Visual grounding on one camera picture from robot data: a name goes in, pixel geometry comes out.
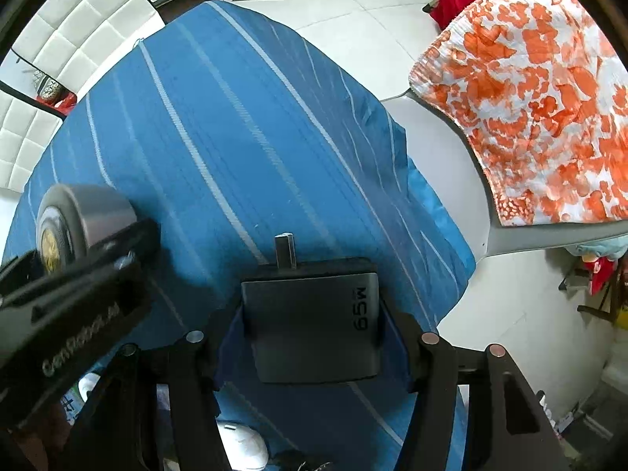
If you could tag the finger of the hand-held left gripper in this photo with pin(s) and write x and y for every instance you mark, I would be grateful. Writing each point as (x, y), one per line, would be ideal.
(122, 250)

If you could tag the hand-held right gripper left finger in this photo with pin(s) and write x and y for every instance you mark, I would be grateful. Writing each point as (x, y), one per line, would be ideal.
(230, 348)

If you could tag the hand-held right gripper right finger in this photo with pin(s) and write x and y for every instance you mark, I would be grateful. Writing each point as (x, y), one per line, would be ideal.
(395, 353)

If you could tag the grey round tin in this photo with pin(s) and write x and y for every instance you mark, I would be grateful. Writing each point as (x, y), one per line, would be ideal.
(93, 216)

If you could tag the black power adapter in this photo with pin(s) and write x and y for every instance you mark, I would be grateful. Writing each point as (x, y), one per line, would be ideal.
(304, 324)

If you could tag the white earbuds case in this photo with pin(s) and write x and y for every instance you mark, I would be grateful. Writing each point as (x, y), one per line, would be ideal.
(243, 446)

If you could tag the white padded chair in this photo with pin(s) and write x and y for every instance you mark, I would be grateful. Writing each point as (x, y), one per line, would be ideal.
(83, 34)
(24, 137)

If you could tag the blue striped tablecloth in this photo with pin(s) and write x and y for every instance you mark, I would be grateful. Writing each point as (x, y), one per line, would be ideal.
(221, 132)

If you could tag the red bag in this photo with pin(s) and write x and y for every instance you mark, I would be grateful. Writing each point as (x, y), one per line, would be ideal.
(64, 104)

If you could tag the grey chair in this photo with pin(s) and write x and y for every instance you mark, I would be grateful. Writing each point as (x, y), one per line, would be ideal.
(456, 157)

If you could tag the teal cloth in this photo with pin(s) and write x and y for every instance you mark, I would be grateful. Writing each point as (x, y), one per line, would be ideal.
(601, 248)

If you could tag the orange floral cloth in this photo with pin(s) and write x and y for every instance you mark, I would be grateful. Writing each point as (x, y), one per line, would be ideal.
(530, 108)

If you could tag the red cloth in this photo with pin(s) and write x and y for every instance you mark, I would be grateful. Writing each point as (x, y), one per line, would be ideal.
(454, 0)

